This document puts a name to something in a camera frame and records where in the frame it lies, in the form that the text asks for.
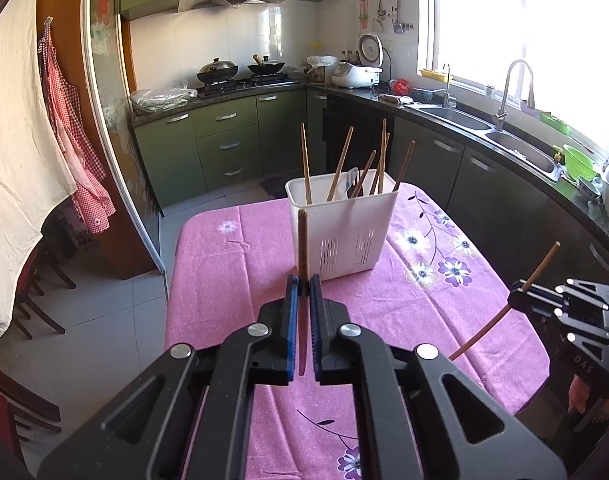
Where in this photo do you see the small steel faucet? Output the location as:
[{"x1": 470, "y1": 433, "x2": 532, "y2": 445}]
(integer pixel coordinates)
[{"x1": 441, "y1": 63, "x2": 457, "y2": 109}]

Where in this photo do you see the bundle of wooden chopsticks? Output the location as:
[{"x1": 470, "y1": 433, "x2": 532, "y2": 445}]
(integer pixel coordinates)
[{"x1": 299, "y1": 118, "x2": 416, "y2": 206}]

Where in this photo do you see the white plastic utensil holder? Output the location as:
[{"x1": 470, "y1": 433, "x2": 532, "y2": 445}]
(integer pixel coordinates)
[{"x1": 285, "y1": 172, "x2": 401, "y2": 282}]

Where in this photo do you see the steel double sink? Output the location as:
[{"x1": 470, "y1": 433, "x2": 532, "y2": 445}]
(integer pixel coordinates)
[{"x1": 414, "y1": 103, "x2": 565, "y2": 183}]

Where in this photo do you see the wooden chopstick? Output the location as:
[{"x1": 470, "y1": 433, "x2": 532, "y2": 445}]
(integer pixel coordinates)
[
  {"x1": 448, "y1": 241, "x2": 561, "y2": 362},
  {"x1": 295, "y1": 209, "x2": 311, "y2": 377}
]

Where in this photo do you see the green tray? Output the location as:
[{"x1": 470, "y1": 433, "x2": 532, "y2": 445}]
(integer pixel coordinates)
[{"x1": 539, "y1": 111, "x2": 572, "y2": 135}]

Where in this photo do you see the white hanging cloth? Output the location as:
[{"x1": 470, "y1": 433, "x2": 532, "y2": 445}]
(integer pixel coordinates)
[{"x1": 0, "y1": 0, "x2": 78, "y2": 337}]

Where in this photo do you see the clear plastic bag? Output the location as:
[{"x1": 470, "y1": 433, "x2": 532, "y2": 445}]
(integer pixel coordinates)
[{"x1": 130, "y1": 87, "x2": 199, "y2": 113}]

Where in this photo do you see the tall steel faucet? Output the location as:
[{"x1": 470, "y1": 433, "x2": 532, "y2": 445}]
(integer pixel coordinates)
[{"x1": 493, "y1": 59, "x2": 536, "y2": 132}]

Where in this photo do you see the gas stove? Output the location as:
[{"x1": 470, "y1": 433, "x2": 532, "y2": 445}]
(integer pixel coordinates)
[{"x1": 198, "y1": 74, "x2": 302, "y2": 98}]

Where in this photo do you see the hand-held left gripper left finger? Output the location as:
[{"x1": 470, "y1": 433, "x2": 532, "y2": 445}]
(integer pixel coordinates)
[{"x1": 37, "y1": 274, "x2": 301, "y2": 480}]

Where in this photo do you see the green base cabinet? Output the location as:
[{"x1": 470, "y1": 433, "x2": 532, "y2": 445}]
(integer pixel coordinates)
[{"x1": 132, "y1": 85, "x2": 330, "y2": 208}]

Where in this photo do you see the red gingham apron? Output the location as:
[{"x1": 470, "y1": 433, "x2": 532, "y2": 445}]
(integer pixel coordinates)
[{"x1": 37, "y1": 17, "x2": 116, "y2": 233}]

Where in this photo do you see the black wok with lid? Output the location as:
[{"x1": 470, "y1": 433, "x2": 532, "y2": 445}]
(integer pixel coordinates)
[{"x1": 196, "y1": 57, "x2": 239, "y2": 84}]

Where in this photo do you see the dark base cabinet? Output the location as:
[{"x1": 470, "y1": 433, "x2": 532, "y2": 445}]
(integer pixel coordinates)
[{"x1": 323, "y1": 92, "x2": 609, "y2": 311}]

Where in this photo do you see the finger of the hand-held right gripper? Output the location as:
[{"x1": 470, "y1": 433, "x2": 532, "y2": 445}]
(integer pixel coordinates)
[
  {"x1": 521, "y1": 280, "x2": 609, "y2": 311},
  {"x1": 507, "y1": 292, "x2": 609, "y2": 345}
]

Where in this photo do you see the person's right hand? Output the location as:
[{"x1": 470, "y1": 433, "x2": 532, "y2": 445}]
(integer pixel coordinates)
[{"x1": 568, "y1": 377, "x2": 592, "y2": 415}]

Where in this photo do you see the pink floral tablecloth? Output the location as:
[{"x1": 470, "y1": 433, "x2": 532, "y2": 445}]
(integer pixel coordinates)
[{"x1": 164, "y1": 182, "x2": 550, "y2": 480}]

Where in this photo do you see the green colander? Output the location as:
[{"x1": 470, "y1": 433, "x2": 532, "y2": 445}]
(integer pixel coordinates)
[{"x1": 563, "y1": 144, "x2": 600, "y2": 182}]

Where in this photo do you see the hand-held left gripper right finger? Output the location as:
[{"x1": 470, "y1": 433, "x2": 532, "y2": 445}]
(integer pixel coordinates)
[{"x1": 310, "y1": 275, "x2": 567, "y2": 480}]

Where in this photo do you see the black wok with wooden handle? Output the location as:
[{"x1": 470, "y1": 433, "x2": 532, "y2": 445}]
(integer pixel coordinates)
[{"x1": 247, "y1": 54, "x2": 286, "y2": 77}]

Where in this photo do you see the wall utensil rack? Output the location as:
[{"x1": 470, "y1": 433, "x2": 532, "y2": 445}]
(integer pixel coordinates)
[{"x1": 374, "y1": 0, "x2": 416, "y2": 35}]

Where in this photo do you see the dark wooden chair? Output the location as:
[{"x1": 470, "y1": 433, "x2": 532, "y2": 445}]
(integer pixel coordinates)
[
  {"x1": 0, "y1": 360, "x2": 62, "y2": 466},
  {"x1": 12, "y1": 220, "x2": 78, "y2": 336}
]

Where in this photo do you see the white rice cooker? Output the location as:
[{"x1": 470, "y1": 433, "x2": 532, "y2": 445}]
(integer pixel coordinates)
[{"x1": 331, "y1": 33, "x2": 385, "y2": 89}]

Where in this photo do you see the dark floor mat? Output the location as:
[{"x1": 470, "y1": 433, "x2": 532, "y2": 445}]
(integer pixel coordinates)
[{"x1": 260, "y1": 175, "x2": 298, "y2": 200}]

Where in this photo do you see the glass sliding door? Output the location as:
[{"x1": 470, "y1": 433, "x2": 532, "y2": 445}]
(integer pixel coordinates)
[{"x1": 82, "y1": 0, "x2": 168, "y2": 275}]

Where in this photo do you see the kitchen window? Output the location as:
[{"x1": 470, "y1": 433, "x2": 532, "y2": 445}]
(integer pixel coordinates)
[{"x1": 417, "y1": 0, "x2": 609, "y2": 156}]

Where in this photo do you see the bin with white bag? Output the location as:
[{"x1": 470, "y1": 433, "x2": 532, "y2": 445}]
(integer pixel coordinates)
[{"x1": 307, "y1": 55, "x2": 339, "y2": 84}]

